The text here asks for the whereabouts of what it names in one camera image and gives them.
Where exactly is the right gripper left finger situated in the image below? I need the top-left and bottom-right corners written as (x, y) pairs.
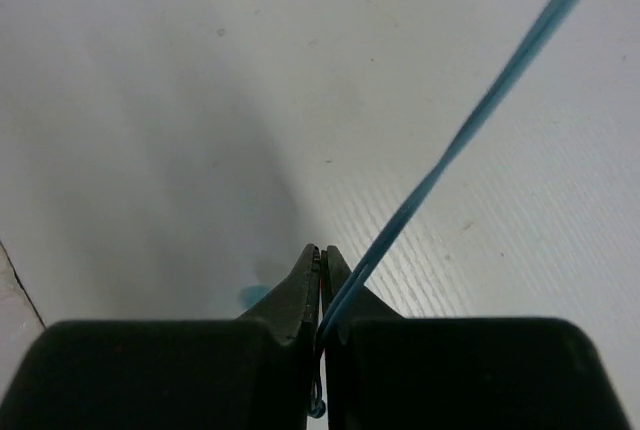
top-left (10, 245), bottom-right (320, 429)

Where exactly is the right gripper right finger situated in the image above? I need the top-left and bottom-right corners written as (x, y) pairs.
top-left (321, 244), bottom-right (632, 430)

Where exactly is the light blue earbud cable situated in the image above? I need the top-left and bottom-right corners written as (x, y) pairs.
top-left (309, 0), bottom-right (621, 419)

